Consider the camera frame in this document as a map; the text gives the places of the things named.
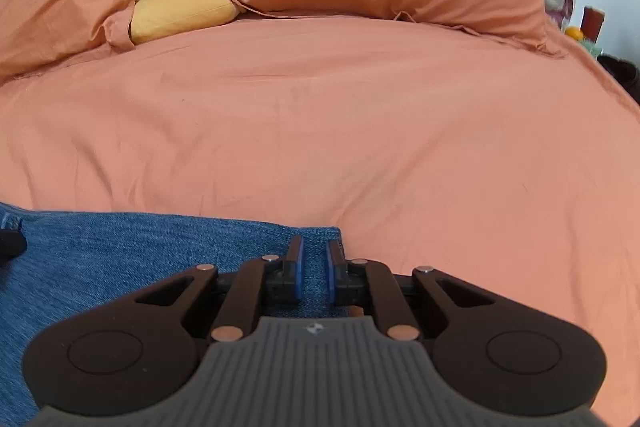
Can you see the blue denim pants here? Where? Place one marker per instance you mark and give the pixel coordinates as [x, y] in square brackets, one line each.
[125, 262]

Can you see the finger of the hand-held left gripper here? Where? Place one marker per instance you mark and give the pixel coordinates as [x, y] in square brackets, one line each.
[11, 246]

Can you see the small yellow pillow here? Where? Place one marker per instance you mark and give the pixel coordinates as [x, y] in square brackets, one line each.
[180, 9]

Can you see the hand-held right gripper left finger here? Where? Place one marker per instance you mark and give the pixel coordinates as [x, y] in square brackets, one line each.
[298, 274]

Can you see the red cup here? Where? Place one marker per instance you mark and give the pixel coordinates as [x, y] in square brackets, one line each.
[593, 23]

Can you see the green box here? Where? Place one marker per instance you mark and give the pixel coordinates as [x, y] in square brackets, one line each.
[593, 48]

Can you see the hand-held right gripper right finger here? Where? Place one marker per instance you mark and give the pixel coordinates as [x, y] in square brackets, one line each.
[331, 274]

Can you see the orange bed sheet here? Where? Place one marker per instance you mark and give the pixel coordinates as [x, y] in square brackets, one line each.
[350, 132]

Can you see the orange fruit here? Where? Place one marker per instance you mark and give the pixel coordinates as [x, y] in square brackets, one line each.
[574, 34]

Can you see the black jacket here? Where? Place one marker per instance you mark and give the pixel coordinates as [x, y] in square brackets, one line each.
[622, 74]

